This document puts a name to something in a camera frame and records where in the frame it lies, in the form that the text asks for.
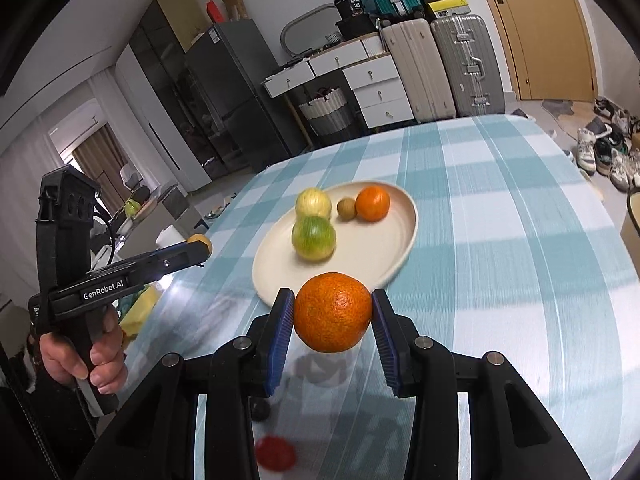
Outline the brown kiwi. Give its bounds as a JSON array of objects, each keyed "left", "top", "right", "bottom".
[{"left": 336, "top": 197, "right": 357, "bottom": 221}]

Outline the beige suitcase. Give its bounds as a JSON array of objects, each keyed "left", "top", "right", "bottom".
[{"left": 382, "top": 18, "right": 457, "bottom": 122}]

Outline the pale yellow round fruit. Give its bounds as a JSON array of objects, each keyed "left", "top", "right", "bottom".
[{"left": 295, "top": 188, "right": 332, "bottom": 220}]

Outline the yellow bag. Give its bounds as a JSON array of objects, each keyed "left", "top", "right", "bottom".
[{"left": 119, "top": 285, "right": 162, "bottom": 338}]

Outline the green yellow round fruit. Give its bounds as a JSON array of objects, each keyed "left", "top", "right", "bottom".
[{"left": 292, "top": 216, "right": 336, "bottom": 262}]

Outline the white drawer cabinet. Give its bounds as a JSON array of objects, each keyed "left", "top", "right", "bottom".
[{"left": 262, "top": 32, "right": 414, "bottom": 129}]

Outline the small yellow brown fruit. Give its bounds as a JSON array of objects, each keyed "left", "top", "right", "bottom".
[{"left": 186, "top": 234, "right": 214, "bottom": 256}]

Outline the large orange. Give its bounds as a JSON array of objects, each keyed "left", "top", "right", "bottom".
[{"left": 294, "top": 272, "right": 372, "bottom": 353}]

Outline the silver suitcase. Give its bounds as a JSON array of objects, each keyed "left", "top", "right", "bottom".
[{"left": 431, "top": 14, "right": 506, "bottom": 117}]

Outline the wooden door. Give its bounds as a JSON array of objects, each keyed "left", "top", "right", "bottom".
[{"left": 487, "top": 0, "right": 597, "bottom": 102}]

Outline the cream oval plate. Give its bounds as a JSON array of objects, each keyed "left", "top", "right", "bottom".
[{"left": 252, "top": 181, "right": 419, "bottom": 304}]

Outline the black refrigerator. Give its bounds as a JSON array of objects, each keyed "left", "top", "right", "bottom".
[{"left": 186, "top": 20, "right": 309, "bottom": 172}]

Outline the left hand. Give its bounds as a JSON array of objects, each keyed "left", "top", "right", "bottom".
[{"left": 38, "top": 303, "right": 129, "bottom": 396}]

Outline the small orange on plate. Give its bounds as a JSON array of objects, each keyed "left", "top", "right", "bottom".
[{"left": 355, "top": 185, "right": 390, "bottom": 222}]

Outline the teal checked tablecloth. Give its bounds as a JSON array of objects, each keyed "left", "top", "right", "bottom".
[{"left": 126, "top": 115, "right": 639, "bottom": 479}]

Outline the white paper roll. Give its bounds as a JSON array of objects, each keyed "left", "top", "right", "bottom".
[{"left": 155, "top": 226, "right": 186, "bottom": 248}]

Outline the woven laundry basket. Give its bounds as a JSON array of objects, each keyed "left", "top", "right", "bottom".
[{"left": 298, "top": 88, "right": 355, "bottom": 136}]

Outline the small dark plum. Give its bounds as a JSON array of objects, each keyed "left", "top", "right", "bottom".
[{"left": 250, "top": 398, "right": 271, "bottom": 422}]

